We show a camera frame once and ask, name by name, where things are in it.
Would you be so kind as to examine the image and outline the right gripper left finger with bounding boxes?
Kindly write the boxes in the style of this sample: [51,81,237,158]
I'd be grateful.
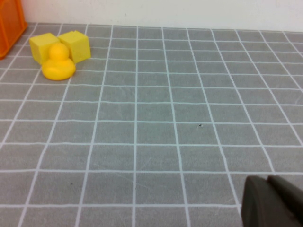
[241,175,294,227]

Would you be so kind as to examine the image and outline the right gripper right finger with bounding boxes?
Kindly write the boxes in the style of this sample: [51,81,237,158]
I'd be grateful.
[267,175,303,227]

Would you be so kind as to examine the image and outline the orange plastic cutlery holder crate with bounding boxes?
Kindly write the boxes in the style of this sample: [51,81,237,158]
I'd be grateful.
[0,0,28,60]

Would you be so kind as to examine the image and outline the grey grid table mat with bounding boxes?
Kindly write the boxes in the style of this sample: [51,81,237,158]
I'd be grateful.
[0,22,303,227]

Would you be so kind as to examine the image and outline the yellow foam cube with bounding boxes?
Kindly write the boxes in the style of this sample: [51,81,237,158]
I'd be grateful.
[29,33,62,65]
[58,30,91,64]

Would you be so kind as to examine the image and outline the yellow rubber duck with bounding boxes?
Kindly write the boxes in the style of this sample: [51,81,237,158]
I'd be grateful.
[41,43,76,81]

